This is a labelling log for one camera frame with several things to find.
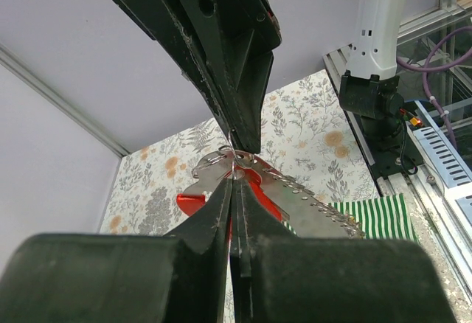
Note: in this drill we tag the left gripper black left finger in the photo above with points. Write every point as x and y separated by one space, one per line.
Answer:
176 277

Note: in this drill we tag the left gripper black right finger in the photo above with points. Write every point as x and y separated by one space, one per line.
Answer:
279 277

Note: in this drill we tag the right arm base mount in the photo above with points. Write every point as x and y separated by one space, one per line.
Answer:
381 142

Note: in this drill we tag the floral table mat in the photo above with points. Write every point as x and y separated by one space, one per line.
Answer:
305 134

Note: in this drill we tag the red handled silver keyring carabiner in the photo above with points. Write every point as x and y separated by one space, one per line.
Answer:
273 190

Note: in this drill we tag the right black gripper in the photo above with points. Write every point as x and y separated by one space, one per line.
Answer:
224 48

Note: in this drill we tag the green striped cloth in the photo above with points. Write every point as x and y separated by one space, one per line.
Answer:
384 218

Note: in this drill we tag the white slotted cable duct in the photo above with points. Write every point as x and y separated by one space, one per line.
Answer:
454 173

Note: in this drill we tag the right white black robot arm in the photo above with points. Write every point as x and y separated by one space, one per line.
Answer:
369 84

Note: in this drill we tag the aluminium front rail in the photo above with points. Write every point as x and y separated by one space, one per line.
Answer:
439 224

